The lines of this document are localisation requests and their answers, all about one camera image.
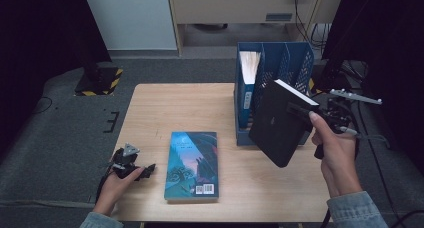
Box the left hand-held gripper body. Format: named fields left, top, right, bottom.
left=109, top=142, right=141, bottom=180

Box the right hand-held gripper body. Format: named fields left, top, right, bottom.
left=313, top=88, right=383, bottom=161

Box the black book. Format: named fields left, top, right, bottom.
left=248, top=78, right=320, bottom=169

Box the blue illustrated book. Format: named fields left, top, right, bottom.
left=163, top=131, right=220, bottom=202

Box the blue file rack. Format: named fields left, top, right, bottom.
left=234, top=41, right=315, bottom=147

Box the person's left hand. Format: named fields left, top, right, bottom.
left=97, top=166, right=146, bottom=206

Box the person's right hand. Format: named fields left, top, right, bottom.
left=308, top=111, right=363, bottom=191

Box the black yellow striped stand base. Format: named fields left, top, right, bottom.
left=73, top=61, right=124, bottom=97
left=308, top=77, right=351, bottom=96

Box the dark curtain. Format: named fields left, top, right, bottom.
left=321, top=0, right=424, bottom=176
left=0, top=0, right=113, bottom=156

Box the gray label plate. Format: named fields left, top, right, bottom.
left=265, top=12, right=294, bottom=22

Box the beige wooden desk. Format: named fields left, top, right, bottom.
left=166, top=0, right=346, bottom=57

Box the white cabinet panel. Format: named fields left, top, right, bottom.
left=82, top=0, right=178, bottom=51

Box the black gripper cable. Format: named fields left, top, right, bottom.
left=95, top=161, right=116, bottom=202

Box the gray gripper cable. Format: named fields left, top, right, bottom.
left=339, top=126, right=392, bottom=150

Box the black cable bundle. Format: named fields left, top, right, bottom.
left=339, top=59, right=369, bottom=89

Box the black floor cable loop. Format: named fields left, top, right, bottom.
left=32, top=96, right=54, bottom=115

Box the black power cable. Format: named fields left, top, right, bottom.
left=292, top=0, right=314, bottom=44

